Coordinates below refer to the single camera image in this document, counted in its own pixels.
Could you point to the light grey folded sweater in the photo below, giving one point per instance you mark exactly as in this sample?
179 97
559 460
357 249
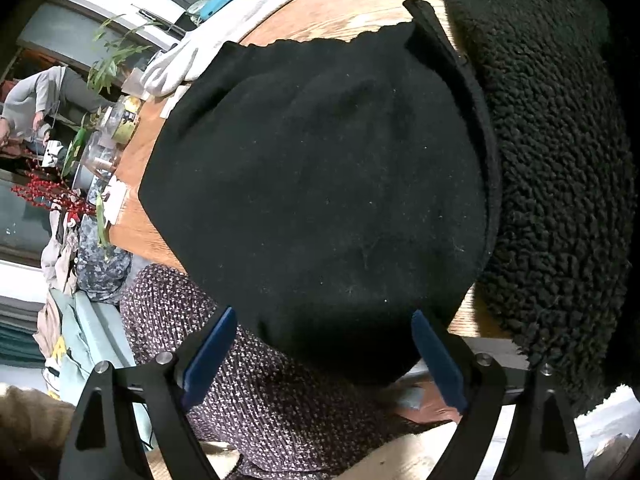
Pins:
191 56

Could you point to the person in grey sweater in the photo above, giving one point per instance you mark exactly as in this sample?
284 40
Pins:
30 104

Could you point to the black knit sweater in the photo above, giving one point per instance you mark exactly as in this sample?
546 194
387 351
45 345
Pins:
329 189

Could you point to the purple patterned knit garment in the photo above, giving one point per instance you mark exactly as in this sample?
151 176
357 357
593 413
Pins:
285 421

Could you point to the black fuzzy chair cushion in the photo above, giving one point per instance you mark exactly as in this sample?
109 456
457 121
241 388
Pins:
557 279

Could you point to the red berry branches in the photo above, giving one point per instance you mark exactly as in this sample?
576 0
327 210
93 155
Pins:
45 188

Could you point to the clear glass jar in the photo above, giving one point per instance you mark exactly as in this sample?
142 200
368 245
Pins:
101 155

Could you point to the white folded napkin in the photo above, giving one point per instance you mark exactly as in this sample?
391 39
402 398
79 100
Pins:
114 197

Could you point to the teal storage box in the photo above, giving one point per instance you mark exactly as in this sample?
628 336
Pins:
211 7

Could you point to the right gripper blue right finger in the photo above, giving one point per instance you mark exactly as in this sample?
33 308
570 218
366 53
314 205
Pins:
542 442

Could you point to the green potted plant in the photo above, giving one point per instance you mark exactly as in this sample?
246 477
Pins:
105 72

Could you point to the glass jar green label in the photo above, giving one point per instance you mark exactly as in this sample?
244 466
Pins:
126 117

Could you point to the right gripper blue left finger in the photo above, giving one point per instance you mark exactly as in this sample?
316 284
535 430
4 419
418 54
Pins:
104 441

